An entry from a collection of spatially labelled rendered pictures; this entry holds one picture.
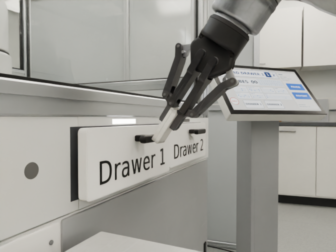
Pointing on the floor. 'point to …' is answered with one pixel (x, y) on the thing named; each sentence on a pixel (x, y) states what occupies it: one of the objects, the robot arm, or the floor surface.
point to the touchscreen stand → (257, 186)
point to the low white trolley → (122, 245)
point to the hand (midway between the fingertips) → (167, 125)
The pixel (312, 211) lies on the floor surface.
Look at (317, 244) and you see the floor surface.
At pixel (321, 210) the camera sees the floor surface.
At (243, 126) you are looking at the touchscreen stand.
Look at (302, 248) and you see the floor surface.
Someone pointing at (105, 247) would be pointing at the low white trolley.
